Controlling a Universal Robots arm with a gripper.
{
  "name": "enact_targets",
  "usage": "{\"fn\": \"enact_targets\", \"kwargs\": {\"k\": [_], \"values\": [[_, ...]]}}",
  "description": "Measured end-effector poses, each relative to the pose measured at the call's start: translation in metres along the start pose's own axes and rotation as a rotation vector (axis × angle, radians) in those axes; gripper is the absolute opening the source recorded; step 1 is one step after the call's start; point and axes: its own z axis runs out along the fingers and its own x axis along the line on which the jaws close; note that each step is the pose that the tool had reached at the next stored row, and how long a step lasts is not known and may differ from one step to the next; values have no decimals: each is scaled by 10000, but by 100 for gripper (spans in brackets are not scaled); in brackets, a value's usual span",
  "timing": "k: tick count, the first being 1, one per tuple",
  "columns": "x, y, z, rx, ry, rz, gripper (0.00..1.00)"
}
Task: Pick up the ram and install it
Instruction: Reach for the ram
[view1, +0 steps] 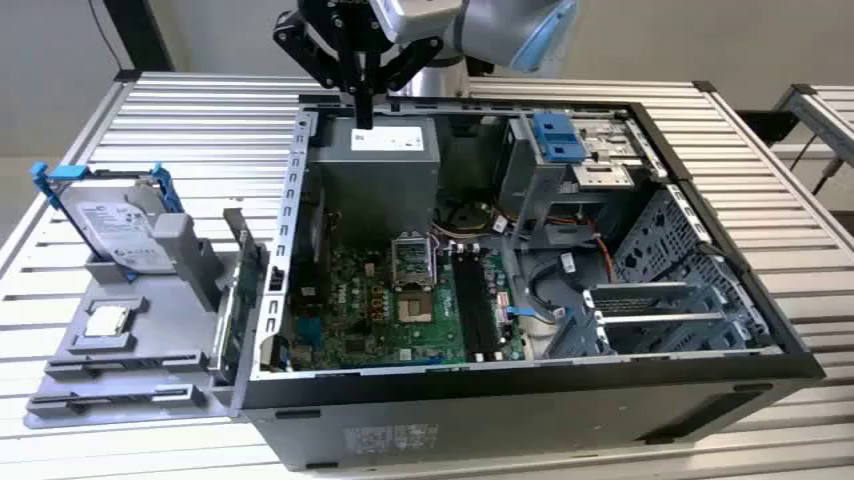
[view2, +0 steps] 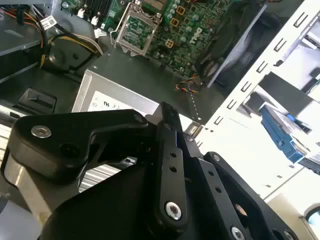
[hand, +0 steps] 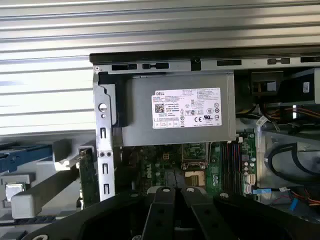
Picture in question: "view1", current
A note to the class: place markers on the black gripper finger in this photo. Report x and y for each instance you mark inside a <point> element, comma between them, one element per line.
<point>300,50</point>
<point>414,65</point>

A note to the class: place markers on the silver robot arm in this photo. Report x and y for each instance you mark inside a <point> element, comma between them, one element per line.
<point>480,30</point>

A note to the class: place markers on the RAM slot with white latches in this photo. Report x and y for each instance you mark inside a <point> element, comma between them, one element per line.
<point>490,300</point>
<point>474,300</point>

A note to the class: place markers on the blue drive bay latch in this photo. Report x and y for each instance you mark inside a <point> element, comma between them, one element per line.
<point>554,135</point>

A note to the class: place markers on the grey power supply unit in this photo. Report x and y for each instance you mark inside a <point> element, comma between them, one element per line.
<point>374,190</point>

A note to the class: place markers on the grey metal drive cage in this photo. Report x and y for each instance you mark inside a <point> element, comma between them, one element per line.
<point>527,190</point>

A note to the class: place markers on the blue disk carrier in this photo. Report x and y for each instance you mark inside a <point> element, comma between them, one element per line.
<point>67,172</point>

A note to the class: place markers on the green graphics card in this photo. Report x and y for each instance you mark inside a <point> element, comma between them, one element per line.
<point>248,260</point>

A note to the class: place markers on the green motherboard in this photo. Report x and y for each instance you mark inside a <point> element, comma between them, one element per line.
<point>347,280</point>

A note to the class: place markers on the CPU socket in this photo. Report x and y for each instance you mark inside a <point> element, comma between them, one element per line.
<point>416,307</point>

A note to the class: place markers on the black rectangular object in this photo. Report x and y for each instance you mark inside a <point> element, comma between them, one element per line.
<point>767,125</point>

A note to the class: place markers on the grey metal disk bay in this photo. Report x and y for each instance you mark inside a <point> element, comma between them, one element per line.
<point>640,295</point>

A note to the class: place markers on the grey parts rack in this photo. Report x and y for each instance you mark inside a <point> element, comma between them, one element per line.
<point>167,320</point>

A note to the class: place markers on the blue expansion slot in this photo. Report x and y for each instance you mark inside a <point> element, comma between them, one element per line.
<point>430,359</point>

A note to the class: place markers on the silver CPU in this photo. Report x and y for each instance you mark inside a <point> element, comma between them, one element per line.
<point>105,320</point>

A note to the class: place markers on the small metal slat table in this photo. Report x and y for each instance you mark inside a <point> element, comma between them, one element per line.
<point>834,115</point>

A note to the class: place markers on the black and grey PC case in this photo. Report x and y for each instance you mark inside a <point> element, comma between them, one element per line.
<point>467,425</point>

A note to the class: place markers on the black metal post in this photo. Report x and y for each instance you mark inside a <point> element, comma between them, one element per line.
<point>143,35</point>

